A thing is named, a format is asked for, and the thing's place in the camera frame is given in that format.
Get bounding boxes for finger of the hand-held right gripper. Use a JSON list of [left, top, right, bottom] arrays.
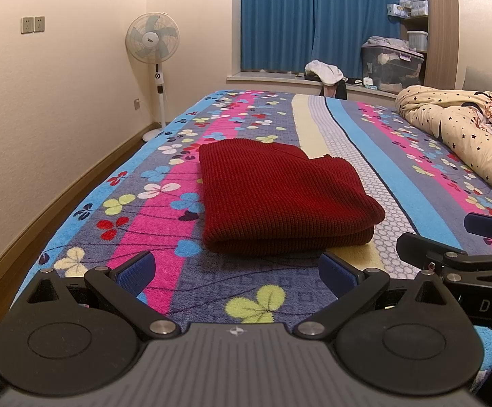
[[396, 232, 492, 279], [463, 212, 492, 243]]

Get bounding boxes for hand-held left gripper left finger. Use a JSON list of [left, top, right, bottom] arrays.
[[25, 251, 183, 341]]

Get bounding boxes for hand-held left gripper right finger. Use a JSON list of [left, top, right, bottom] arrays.
[[292, 252, 452, 341]]

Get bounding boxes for red knit sweater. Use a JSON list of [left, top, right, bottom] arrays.
[[198, 138, 386, 257]]

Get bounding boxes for white clothes pile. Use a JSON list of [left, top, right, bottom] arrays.
[[305, 60, 343, 84]]

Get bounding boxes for folded grey clothes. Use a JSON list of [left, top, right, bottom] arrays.
[[365, 36, 410, 49]]

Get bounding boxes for floral striped blanket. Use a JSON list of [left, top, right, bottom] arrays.
[[11, 89, 492, 391]]

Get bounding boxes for cream star print quilt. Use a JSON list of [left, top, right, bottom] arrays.
[[395, 85, 492, 206]]

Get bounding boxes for dark garment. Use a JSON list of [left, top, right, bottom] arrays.
[[320, 80, 348, 100]]

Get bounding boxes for clear plastic storage bin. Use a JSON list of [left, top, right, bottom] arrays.
[[361, 44, 425, 93]]

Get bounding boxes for white plastic basket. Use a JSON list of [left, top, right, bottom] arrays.
[[407, 31, 429, 54]]

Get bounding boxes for wooden shelf unit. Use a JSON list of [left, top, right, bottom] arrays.
[[398, 0, 460, 90]]

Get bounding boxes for white windowsill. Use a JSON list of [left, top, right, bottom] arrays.
[[226, 71, 403, 94]]

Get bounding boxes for tissue pack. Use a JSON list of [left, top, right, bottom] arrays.
[[387, 3, 412, 20]]

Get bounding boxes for stack of white packs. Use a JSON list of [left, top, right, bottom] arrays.
[[399, 0, 429, 18]]

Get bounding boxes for white standing fan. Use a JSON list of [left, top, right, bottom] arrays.
[[125, 13, 181, 142]]

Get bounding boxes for blue curtain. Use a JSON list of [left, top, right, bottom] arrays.
[[240, 0, 400, 74]]

